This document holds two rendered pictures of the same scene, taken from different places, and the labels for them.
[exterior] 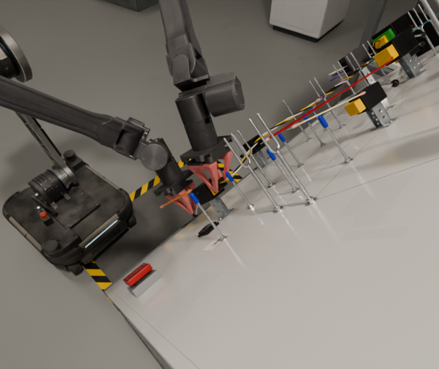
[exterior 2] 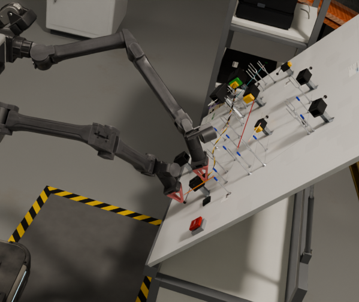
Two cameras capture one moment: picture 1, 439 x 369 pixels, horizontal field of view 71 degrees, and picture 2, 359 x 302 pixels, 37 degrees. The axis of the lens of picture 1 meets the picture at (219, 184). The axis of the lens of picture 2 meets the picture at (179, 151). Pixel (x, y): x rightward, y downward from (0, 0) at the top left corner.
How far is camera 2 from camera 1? 176 cm
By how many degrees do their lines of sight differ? 31
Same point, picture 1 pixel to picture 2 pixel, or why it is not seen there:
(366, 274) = (296, 166)
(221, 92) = (209, 132)
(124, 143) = (150, 168)
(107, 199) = (3, 254)
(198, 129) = (199, 150)
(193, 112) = (197, 143)
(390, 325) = (305, 168)
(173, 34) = (174, 109)
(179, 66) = (186, 123)
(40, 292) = not seen: outside the picture
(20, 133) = not seen: outside the picture
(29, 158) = not seen: outside the picture
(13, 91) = (129, 149)
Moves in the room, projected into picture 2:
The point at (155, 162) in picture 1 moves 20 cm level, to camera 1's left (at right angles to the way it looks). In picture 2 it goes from (175, 172) to (132, 183)
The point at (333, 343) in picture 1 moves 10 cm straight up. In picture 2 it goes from (298, 174) to (307, 151)
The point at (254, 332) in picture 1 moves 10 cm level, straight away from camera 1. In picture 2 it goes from (281, 186) to (273, 167)
